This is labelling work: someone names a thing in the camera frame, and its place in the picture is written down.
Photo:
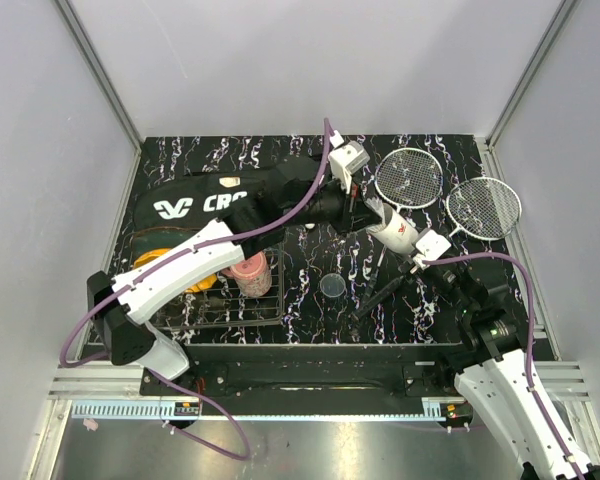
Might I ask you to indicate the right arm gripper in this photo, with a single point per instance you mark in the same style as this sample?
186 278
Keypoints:
422 275

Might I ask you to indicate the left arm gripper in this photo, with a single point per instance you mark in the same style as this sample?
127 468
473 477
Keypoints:
355 214

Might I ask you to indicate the white shuttlecock tube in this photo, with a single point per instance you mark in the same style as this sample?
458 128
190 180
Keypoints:
394 231

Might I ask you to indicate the black racket bag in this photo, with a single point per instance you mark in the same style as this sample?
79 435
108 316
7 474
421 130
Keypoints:
194 200

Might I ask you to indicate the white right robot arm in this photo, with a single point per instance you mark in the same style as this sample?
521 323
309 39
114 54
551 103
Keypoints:
494 372

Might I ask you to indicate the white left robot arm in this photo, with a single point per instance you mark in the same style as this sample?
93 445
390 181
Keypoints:
297 192

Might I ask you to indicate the badminton racket near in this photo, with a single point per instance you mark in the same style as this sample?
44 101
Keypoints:
406 179

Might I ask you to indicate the badminton racket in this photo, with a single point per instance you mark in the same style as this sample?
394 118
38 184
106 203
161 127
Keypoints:
483 208
406 179

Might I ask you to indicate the badminton racket far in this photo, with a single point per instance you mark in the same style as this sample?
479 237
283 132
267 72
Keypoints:
483 208

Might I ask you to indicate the clear tube lid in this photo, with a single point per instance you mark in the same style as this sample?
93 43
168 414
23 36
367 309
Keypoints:
332 285

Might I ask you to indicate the pink patterned mug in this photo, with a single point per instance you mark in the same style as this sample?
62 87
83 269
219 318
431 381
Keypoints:
252 276

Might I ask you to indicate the green round object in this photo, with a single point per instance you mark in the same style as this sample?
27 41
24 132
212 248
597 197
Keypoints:
158 238

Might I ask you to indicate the yellow cloth item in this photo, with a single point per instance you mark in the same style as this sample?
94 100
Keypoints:
154 254

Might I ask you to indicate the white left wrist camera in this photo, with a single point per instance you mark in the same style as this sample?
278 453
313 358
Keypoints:
345 161

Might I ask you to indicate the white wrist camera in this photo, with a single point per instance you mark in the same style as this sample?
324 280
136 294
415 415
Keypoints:
429 246
345 161

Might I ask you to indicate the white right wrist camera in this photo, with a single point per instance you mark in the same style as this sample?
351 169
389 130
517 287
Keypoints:
429 246

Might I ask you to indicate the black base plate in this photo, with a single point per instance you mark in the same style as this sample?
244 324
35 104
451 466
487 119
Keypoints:
223 379

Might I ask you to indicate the wire rack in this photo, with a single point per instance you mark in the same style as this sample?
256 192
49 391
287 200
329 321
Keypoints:
224 305

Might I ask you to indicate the aluminium frame rail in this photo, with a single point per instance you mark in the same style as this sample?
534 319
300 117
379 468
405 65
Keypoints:
98 380

